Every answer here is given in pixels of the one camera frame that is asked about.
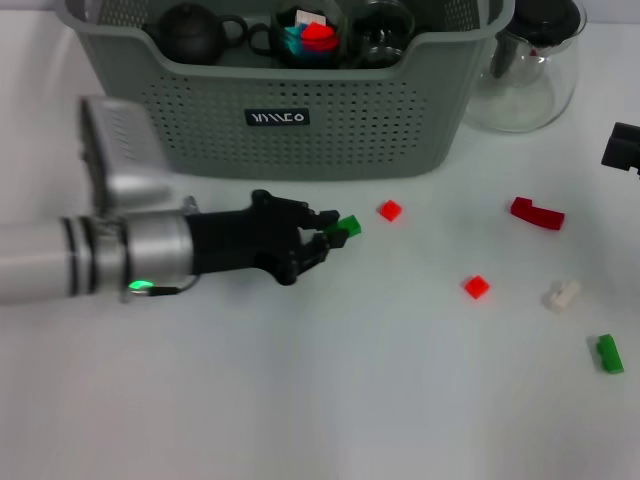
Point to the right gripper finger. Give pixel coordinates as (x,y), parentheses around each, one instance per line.
(625,150)

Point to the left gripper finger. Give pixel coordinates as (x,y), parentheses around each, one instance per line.
(320,247)
(320,220)

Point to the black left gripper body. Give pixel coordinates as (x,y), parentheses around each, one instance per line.
(240,240)

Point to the green rectangular toy brick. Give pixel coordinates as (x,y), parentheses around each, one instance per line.
(350,225)

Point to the small red square brick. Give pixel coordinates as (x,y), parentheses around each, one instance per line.
(477,287)
(391,210)

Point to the dark red long brick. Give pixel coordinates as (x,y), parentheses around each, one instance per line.
(537,214)

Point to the white notched toy brick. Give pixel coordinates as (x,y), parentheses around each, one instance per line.
(562,296)

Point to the glass teacup black holder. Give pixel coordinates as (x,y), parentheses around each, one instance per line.
(382,25)
(385,59)
(277,45)

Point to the teal square toy brick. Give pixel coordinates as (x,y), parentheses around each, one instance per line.
(292,40)

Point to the red sloped toy brick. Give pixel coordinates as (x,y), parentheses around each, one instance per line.
(320,32)

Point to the white rectangular studded brick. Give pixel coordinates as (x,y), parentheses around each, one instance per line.
(307,17)

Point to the green notched toy brick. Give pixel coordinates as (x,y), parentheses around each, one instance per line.
(611,355)

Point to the grey-green perforated storage bin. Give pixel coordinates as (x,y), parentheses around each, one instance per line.
(350,140)

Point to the round glass pitcher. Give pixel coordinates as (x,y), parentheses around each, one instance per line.
(525,95)

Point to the black pitcher lid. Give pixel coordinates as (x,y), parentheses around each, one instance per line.
(550,20)

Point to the dark clay teapot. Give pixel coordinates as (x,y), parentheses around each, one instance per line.
(192,35)

